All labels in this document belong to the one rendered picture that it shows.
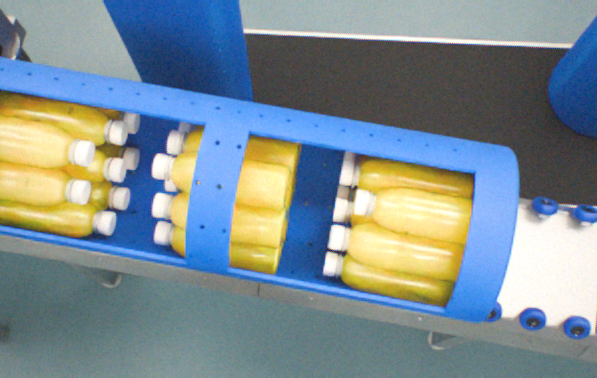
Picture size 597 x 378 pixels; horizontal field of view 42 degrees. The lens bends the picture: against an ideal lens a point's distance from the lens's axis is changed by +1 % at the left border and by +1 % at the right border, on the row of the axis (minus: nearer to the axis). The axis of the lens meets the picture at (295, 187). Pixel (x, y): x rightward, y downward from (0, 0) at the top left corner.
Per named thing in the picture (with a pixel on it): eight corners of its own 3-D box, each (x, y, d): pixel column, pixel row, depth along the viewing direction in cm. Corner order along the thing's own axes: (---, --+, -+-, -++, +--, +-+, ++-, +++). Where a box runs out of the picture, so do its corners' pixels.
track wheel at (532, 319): (550, 317, 131) (549, 308, 133) (524, 312, 132) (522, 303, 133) (542, 335, 134) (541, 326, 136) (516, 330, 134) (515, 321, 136)
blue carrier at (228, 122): (463, 327, 135) (505, 320, 108) (-23, 236, 140) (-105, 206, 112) (485, 170, 141) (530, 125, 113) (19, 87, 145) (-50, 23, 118)
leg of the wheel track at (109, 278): (118, 289, 231) (55, 251, 171) (99, 285, 232) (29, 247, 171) (123, 270, 233) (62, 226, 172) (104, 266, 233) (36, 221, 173)
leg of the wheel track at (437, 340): (446, 351, 227) (501, 335, 166) (426, 347, 227) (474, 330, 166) (448, 331, 228) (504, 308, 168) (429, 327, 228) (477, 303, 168)
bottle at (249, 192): (292, 165, 123) (174, 144, 124) (289, 166, 116) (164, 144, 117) (285, 209, 123) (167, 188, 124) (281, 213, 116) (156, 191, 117)
